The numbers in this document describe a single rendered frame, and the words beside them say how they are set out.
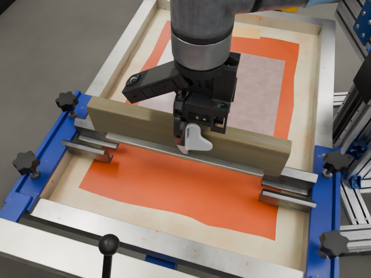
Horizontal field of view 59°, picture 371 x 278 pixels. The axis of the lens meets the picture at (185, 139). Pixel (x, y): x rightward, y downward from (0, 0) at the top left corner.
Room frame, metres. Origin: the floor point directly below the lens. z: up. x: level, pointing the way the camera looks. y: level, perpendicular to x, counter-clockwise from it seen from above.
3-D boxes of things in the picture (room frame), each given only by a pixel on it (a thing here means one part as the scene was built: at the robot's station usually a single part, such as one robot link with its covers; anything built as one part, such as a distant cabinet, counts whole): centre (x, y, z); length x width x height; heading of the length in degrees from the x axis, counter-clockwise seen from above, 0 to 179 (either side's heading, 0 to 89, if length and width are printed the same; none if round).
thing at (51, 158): (0.40, 0.28, 0.98); 0.30 x 0.05 x 0.07; 164
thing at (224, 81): (0.34, -0.03, 1.23); 0.09 x 0.08 x 0.12; 74
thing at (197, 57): (0.34, -0.02, 1.31); 0.08 x 0.08 x 0.05
